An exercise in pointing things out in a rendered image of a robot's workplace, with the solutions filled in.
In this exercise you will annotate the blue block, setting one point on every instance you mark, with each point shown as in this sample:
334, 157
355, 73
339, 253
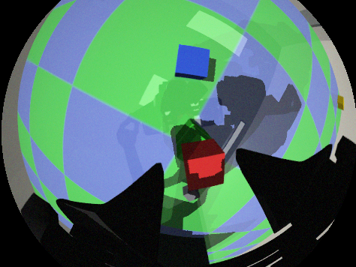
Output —
192, 62

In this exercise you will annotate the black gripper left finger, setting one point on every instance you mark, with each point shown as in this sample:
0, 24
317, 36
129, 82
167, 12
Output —
133, 217

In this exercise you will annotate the red block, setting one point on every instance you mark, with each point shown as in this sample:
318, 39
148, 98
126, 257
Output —
204, 164

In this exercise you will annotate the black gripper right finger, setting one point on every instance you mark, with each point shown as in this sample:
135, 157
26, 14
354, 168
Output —
279, 184

